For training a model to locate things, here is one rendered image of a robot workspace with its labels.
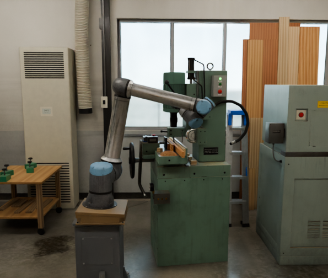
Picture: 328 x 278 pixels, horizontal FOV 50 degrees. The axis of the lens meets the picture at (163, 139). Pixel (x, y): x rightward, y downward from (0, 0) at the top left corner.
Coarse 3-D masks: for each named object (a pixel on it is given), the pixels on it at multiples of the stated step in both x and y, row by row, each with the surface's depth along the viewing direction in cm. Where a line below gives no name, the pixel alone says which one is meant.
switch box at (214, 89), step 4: (212, 76) 267; (216, 76) 264; (220, 76) 264; (224, 76) 265; (212, 80) 267; (216, 80) 264; (220, 80) 265; (224, 80) 265; (212, 84) 267; (216, 84) 265; (224, 84) 266; (212, 88) 267; (216, 88) 265; (220, 88) 266; (224, 88) 266; (212, 92) 268; (216, 92) 266; (224, 92) 267; (212, 96) 268; (216, 96) 266; (220, 96) 267; (224, 96) 267
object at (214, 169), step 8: (152, 168) 293; (160, 168) 263; (168, 168) 264; (176, 168) 265; (184, 168) 266; (192, 168) 267; (200, 168) 268; (208, 168) 269; (216, 168) 270; (224, 168) 271; (160, 176) 264; (168, 176) 265; (176, 176) 266; (184, 176) 267; (192, 176) 268; (200, 176) 269; (208, 176) 270; (216, 176) 271
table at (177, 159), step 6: (162, 144) 304; (168, 150) 276; (144, 156) 272; (150, 156) 273; (156, 156) 267; (162, 156) 253; (168, 156) 254; (174, 156) 254; (180, 156) 255; (186, 156) 256; (162, 162) 253; (168, 162) 254; (174, 162) 255; (180, 162) 256; (186, 162) 256
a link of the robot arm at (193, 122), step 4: (184, 112) 236; (188, 112) 235; (192, 112) 232; (184, 116) 236; (188, 116) 233; (192, 116) 231; (196, 116) 231; (200, 116) 231; (188, 120) 233; (192, 120) 230; (196, 120) 229; (200, 120) 231; (188, 124) 234; (192, 124) 230; (196, 124) 232; (200, 124) 234; (192, 128) 234; (196, 128) 235
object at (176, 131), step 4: (168, 128) 279; (172, 128) 279; (176, 128) 279; (180, 128) 280; (184, 128) 280; (168, 132) 279; (172, 132) 279; (176, 132) 280; (180, 132) 280; (184, 132) 281; (168, 136) 280; (172, 136) 280; (176, 136) 280; (180, 136) 281
